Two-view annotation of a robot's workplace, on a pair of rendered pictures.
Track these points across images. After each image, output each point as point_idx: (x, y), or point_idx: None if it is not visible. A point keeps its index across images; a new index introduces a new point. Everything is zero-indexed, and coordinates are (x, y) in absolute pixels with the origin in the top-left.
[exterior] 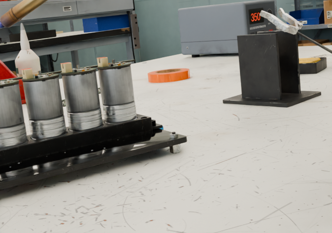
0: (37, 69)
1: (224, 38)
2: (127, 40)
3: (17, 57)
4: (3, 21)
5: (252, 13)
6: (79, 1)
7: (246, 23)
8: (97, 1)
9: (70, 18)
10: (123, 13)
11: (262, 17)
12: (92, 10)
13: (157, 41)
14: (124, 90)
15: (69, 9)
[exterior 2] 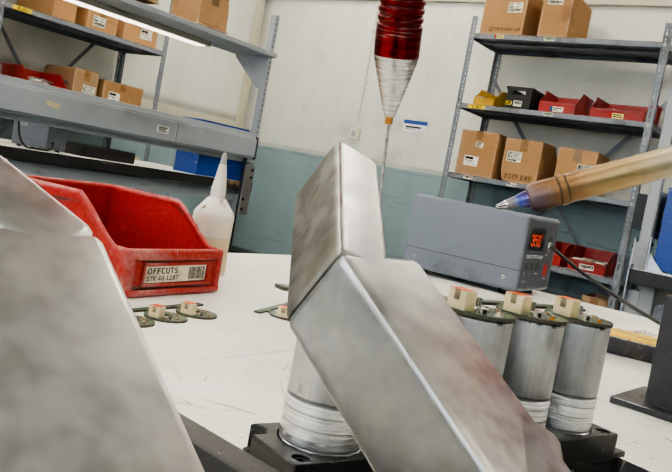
0: (228, 235)
1: (482, 259)
2: (231, 198)
3: (201, 205)
4: (537, 197)
5: (534, 234)
6: (183, 124)
7: (524, 248)
8: (208, 131)
9: (163, 144)
10: (237, 158)
11: (542, 243)
12: (196, 142)
13: (258, 208)
14: (597, 372)
15: (165, 131)
